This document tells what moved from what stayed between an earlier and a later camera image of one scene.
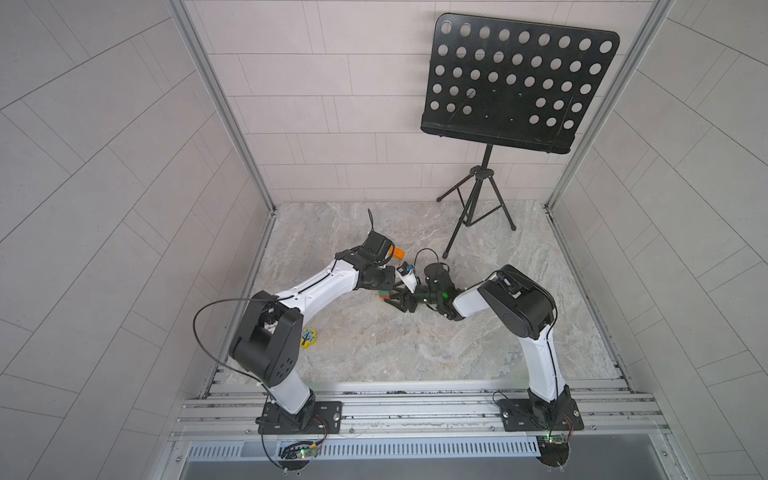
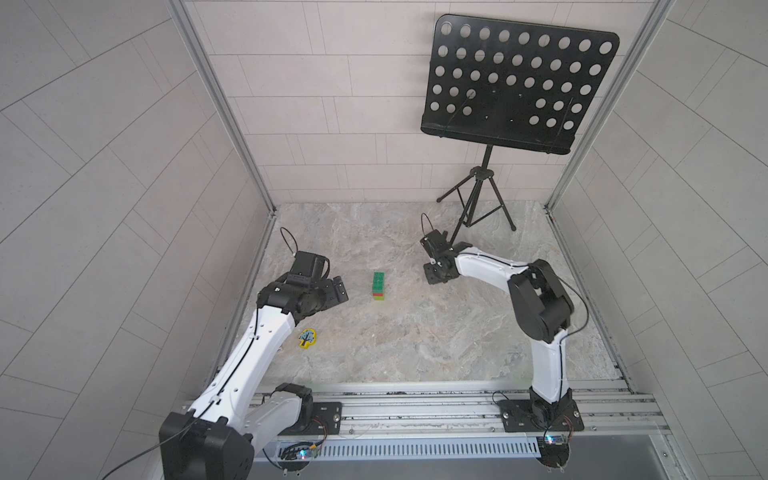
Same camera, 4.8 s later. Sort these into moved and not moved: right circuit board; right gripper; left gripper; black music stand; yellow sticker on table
Moved: left gripper; right gripper
Not moved: yellow sticker on table; black music stand; right circuit board
